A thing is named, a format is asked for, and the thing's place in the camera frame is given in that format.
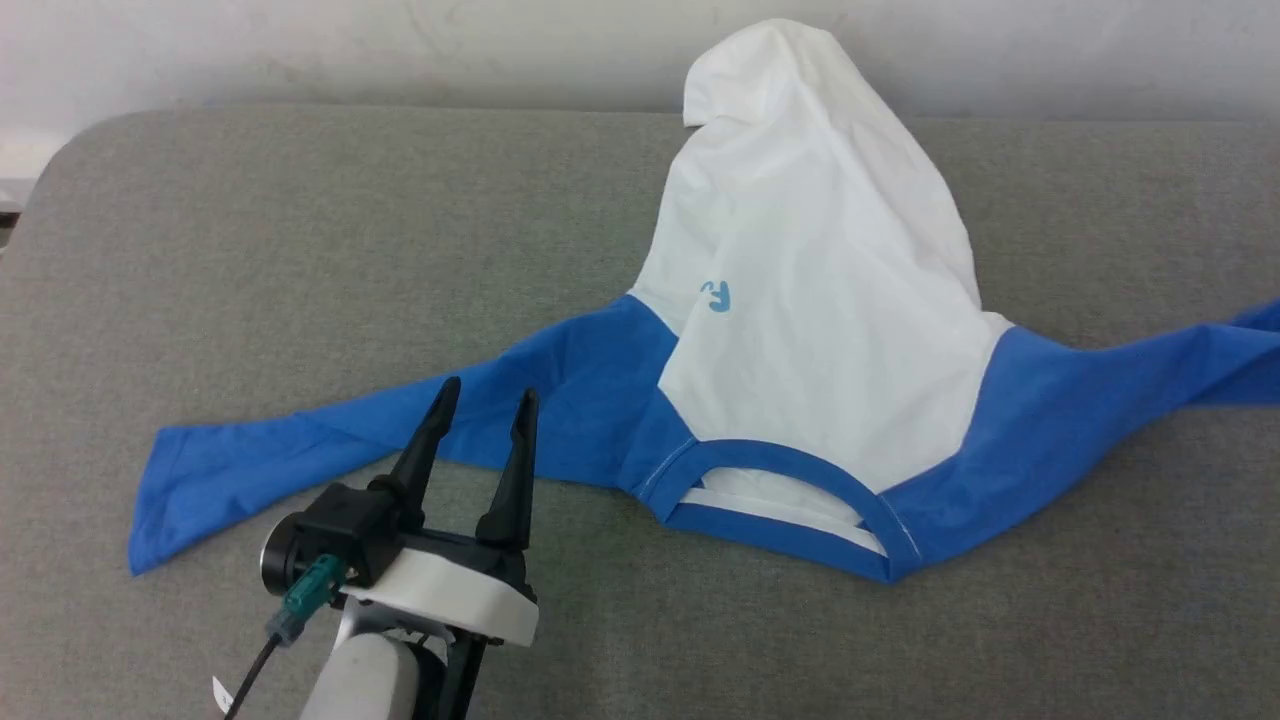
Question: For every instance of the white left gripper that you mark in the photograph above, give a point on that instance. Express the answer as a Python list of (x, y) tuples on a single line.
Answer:
[(450, 590)]

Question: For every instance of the blue and white shirt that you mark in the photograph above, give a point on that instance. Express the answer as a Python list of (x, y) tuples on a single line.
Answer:
[(820, 250)]

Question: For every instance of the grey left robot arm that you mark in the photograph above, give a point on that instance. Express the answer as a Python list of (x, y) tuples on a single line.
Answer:
[(360, 670)]

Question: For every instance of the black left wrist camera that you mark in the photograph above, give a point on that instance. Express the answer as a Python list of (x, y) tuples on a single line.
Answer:
[(345, 530)]

